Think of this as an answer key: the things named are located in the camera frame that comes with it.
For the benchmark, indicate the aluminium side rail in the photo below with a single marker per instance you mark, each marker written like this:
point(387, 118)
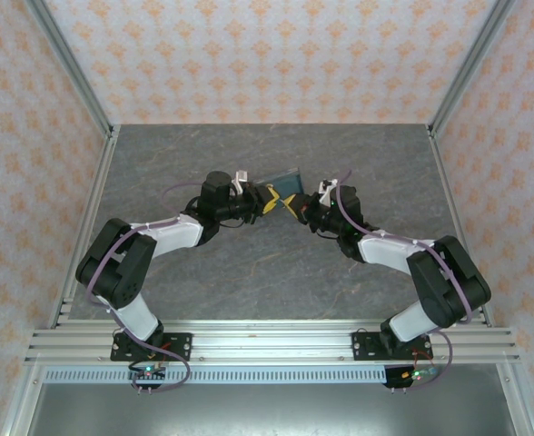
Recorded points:
point(460, 200)
point(92, 200)

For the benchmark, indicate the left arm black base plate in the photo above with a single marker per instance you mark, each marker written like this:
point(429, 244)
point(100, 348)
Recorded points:
point(180, 346)

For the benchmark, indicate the aluminium crossbeam rail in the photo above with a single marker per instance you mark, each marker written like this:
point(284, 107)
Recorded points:
point(267, 340)

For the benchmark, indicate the starry night tin box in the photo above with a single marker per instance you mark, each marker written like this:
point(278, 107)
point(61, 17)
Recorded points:
point(289, 181)

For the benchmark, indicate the aluminium corner post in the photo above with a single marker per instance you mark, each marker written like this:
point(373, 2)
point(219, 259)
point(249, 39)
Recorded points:
point(473, 59)
point(69, 59)

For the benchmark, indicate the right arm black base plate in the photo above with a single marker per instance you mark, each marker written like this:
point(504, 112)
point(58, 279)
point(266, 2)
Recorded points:
point(362, 346)

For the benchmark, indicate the grey metal sheet panel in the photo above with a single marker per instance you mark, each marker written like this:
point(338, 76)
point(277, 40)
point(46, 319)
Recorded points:
point(267, 411)

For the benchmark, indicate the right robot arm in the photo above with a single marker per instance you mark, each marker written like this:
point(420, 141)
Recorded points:
point(448, 281)

